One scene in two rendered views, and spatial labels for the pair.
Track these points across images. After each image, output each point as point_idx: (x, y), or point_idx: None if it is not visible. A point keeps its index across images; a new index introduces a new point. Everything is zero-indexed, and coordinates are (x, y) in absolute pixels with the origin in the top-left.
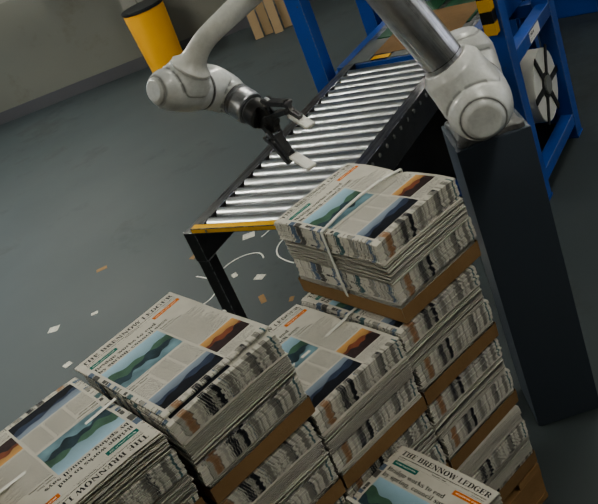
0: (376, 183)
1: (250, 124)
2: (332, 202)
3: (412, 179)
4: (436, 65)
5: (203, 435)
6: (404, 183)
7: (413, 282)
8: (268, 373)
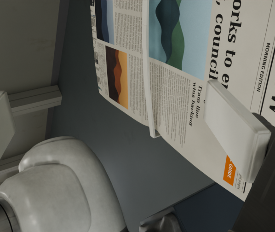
0: (144, 79)
1: None
2: (198, 14)
3: (125, 95)
4: None
5: None
6: (128, 86)
7: None
8: None
